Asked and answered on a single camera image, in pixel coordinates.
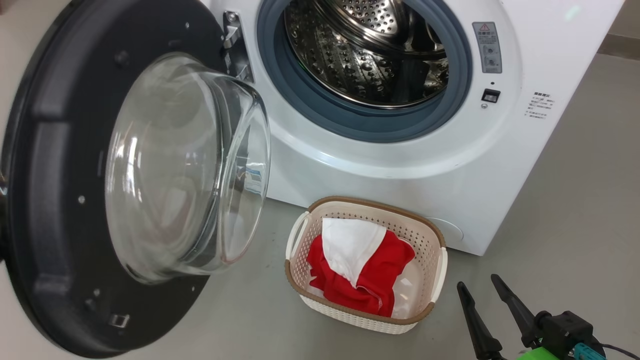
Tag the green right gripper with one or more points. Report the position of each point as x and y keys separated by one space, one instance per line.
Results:
x=542 y=356

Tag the red garment with white trim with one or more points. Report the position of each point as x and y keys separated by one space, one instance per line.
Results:
x=385 y=280

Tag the dark round washing machine door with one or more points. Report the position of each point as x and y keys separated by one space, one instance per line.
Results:
x=50 y=175

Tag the cream perforated laundry basket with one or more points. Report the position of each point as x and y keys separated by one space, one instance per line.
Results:
x=425 y=250

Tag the white front-load washing machine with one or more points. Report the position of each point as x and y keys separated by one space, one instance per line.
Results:
x=500 y=165

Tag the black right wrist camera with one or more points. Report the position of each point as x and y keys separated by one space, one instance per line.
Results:
x=565 y=330

